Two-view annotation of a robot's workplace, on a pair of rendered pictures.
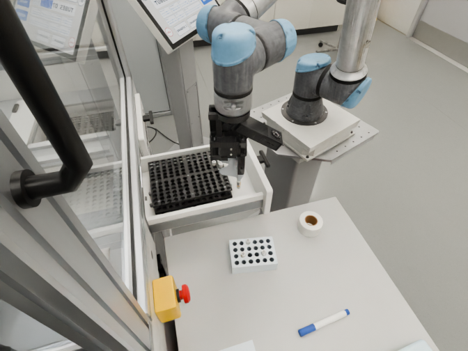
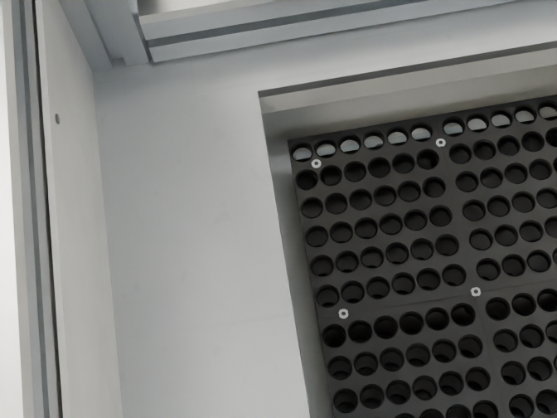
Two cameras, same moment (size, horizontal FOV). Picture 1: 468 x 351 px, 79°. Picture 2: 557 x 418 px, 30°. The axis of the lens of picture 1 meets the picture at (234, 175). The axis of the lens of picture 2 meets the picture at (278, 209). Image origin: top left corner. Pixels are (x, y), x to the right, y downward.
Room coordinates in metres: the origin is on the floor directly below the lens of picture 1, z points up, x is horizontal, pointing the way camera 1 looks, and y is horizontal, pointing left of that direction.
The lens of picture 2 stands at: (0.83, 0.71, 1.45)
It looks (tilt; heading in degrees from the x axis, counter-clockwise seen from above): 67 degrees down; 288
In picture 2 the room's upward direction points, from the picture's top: 11 degrees counter-clockwise
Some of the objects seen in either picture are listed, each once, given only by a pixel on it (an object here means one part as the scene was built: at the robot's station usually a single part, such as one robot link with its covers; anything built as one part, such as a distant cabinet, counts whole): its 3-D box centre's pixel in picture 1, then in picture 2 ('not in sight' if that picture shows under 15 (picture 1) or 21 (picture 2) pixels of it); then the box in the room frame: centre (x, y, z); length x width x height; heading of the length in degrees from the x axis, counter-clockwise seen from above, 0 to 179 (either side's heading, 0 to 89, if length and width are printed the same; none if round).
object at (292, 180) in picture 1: (288, 183); not in sight; (0.99, -0.29, 0.38); 0.30 x 0.30 x 0.76; 35
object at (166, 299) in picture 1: (168, 298); not in sight; (0.22, 0.14, 0.88); 0.07 x 0.05 x 0.07; 16
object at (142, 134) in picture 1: (142, 126); not in sight; (0.84, 0.34, 0.87); 0.29 x 0.02 x 0.11; 16
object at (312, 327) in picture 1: (324, 322); not in sight; (0.21, -0.22, 0.77); 0.14 x 0.02 x 0.02; 111
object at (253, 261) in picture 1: (252, 254); not in sight; (0.38, -0.05, 0.78); 0.12 x 0.08 x 0.04; 96
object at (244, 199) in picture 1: (186, 184); not in sight; (0.57, 0.14, 0.86); 0.40 x 0.26 x 0.06; 106
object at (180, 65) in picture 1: (191, 102); not in sight; (1.57, 0.27, 0.51); 0.50 x 0.45 x 1.02; 64
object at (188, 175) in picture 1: (189, 182); not in sight; (0.57, 0.14, 0.87); 0.22 x 0.18 x 0.06; 106
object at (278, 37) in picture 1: (261, 42); not in sight; (0.58, -0.06, 1.28); 0.11 x 0.11 x 0.08; 46
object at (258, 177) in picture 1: (252, 168); not in sight; (0.62, -0.06, 0.87); 0.29 x 0.02 x 0.11; 16
